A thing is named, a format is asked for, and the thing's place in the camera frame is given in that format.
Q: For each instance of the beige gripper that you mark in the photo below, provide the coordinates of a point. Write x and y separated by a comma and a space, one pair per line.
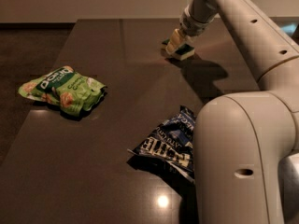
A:
193, 27

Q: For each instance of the green and yellow sponge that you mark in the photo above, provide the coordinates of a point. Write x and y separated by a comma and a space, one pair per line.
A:
183, 53

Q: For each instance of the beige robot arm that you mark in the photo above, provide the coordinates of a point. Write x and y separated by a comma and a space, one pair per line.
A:
240, 138

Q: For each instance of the blue chip bag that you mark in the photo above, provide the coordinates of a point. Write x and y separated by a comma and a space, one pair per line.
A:
171, 142

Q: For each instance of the green chip bag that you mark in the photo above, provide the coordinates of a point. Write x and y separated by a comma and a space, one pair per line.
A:
66, 88

